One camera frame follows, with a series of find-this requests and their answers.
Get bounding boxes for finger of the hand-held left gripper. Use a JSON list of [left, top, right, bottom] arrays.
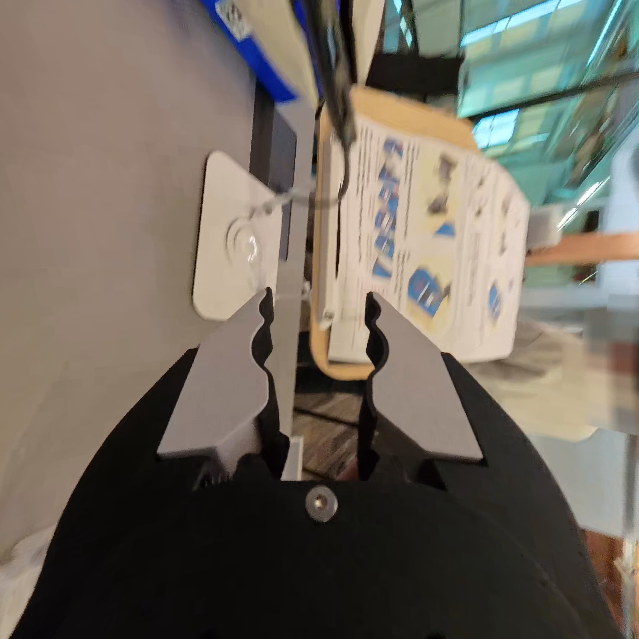
[[340, 0, 386, 89], [240, 0, 322, 108]]

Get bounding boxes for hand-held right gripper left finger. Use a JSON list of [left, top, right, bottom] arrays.
[[158, 288, 290, 480]]

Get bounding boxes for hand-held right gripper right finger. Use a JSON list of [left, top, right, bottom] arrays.
[[358, 292, 487, 480]]

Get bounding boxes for blue plastic bin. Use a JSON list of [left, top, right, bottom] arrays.
[[200, 0, 300, 103]]

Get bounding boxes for slim black usb hub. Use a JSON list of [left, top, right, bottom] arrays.
[[303, 0, 357, 148]]

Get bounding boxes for slim hub black cable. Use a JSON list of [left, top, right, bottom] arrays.
[[308, 130, 352, 212]]

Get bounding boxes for white stand base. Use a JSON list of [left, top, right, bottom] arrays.
[[192, 150, 310, 322]]

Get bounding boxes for printed instruction sheet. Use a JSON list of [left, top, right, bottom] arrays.
[[328, 112, 530, 365]]

